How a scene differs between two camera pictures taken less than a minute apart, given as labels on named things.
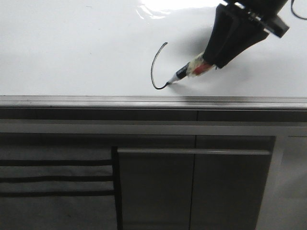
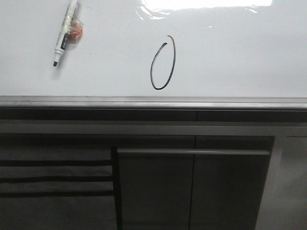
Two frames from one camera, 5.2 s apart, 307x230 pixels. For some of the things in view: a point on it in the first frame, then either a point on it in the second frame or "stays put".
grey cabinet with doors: [193, 182] stays put
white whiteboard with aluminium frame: [120, 54] stays put
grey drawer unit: [60, 181] stays put
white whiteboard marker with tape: [195, 67] -> [71, 31]
